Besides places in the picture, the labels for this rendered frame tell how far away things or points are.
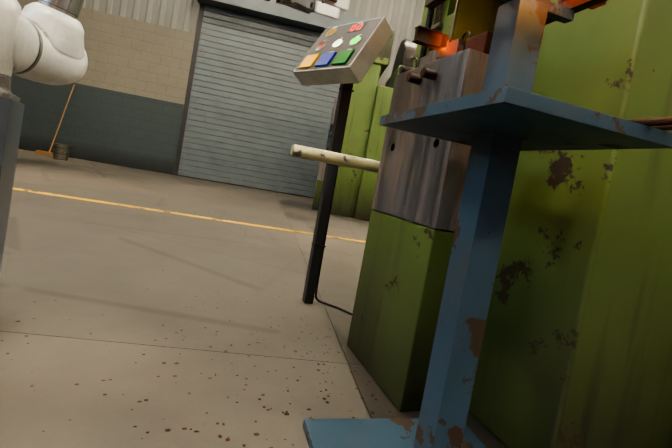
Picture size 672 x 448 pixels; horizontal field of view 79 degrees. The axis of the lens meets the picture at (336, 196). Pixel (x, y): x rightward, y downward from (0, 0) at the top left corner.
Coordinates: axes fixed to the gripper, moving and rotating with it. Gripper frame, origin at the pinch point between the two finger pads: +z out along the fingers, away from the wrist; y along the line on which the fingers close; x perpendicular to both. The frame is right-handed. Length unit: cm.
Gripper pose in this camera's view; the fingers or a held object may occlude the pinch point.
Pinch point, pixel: (333, 6)
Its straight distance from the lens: 120.0
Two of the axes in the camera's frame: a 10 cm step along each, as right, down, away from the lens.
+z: 9.3, 1.5, 3.4
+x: 1.7, -9.8, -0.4
